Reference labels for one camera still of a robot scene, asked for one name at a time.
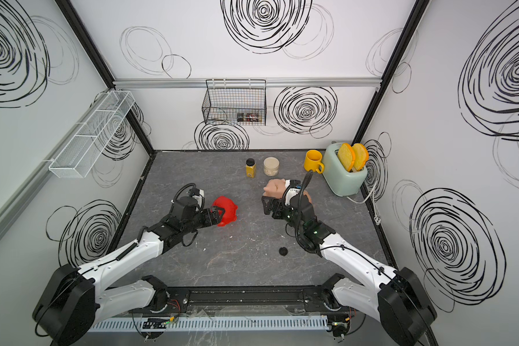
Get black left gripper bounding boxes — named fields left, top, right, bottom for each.
left=183, top=205, right=226, bottom=236

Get red piggy bank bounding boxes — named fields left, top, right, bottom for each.
left=212, top=196, right=238, bottom=227

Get black round piggy bank plug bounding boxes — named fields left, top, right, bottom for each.
left=278, top=247, right=288, bottom=256

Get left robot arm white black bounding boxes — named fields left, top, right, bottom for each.
left=33, top=196, right=225, bottom=345

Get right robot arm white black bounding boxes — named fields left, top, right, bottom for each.
left=262, top=196, right=438, bottom=345

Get light pink piggy bank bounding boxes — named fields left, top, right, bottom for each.
left=263, top=179, right=287, bottom=199

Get dark pink piggy bank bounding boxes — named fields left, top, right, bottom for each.
left=303, top=191, right=312, bottom=204

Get yellow spice jar black lid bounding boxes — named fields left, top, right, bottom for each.
left=246, top=158, right=256, bottom=178

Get yellow mug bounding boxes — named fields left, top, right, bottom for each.
left=303, top=150, right=325, bottom=174

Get mint green toaster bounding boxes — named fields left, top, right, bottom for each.
left=321, top=142, right=368, bottom=197

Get small items in basket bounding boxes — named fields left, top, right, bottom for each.
left=236, top=112, right=262, bottom=123

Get yellow toast slice left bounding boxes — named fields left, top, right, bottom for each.
left=337, top=143, right=356, bottom=172

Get yellow toast slice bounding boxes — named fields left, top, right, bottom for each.
left=352, top=143, right=369, bottom=172
left=337, top=143, right=356, bottom=172

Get yellow toast slice right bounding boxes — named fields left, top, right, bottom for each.
left=352, top=143, right=369, bottom=172

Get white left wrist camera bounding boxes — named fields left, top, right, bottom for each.
left=189, top=187, right=205, bottom=202

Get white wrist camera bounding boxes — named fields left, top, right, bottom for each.
left=189, top=187, right=205, bottom=202
left=283, top=180, right=301, bottom=206

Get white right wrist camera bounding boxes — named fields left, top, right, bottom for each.
left=283, top=180, right=301, bottom=206

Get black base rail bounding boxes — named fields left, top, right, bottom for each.
left=125, top=284, right=420, bottom=314

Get black wire basket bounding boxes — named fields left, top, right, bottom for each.
left=201, top=86, right=268, bottom=126

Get white slotted cable duct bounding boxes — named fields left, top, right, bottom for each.
left=89, top=316, right=330, bottom=333

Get white toaster cable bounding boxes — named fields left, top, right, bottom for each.
left=347, top=179, right=382, bottom=226

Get white wire shelf basket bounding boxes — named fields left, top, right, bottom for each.
left=48, top=90, right=136, bottom=178

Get aluminium wall rail back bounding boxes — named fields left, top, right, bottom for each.
left=113, top=77, right=382, bottom=89

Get aluminium wall rail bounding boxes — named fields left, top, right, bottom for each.
left=0, top=88, right=113, bottom=241
left=113, top=77, right=382, bottom=89

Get black corner frame post left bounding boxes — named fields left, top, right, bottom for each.
left=54, top=0, right=155, bottom=157

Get black corner frame post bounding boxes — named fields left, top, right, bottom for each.
left=54, top=0, right=155, bottom=157
left=353, top=0, right=430, bottom=143

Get aluminium wall rail left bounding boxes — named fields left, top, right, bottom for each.
left=0, top=88, right=113, bottom=241

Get black corner frame post right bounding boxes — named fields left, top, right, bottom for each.
left=353, top=0, right=430, bottom=143

